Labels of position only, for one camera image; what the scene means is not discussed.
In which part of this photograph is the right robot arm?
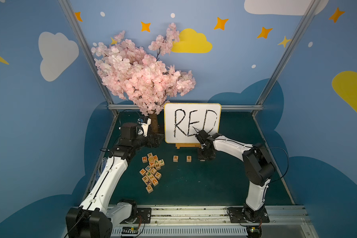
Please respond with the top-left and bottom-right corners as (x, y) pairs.
(195, 129), (276, 223)

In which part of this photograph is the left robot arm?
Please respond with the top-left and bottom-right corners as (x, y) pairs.
(65, 117), (162, 238)

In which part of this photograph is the whiteboard with RED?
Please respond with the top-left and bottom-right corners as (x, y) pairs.
(164, 103), (222, 144)

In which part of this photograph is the wooden block letter X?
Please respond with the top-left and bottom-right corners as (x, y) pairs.
(145, 178), (152, 186)

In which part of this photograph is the wooden block letter D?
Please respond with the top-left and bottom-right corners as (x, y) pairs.
(146, 185), (153, 193)

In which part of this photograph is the pink cherry blossom tree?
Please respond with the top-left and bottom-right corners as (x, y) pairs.
(91, 23), (196, 133)

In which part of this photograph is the green circuit board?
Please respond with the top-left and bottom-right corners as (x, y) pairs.
(120, 226), (141, 238)

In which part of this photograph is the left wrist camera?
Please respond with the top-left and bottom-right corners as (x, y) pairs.
(137, 117), (151, 137)

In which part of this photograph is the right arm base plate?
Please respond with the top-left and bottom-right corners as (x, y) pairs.
(227, 206), (270, 223)

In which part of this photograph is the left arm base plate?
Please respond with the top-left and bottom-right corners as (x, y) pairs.
(131, 207), (152, 224)

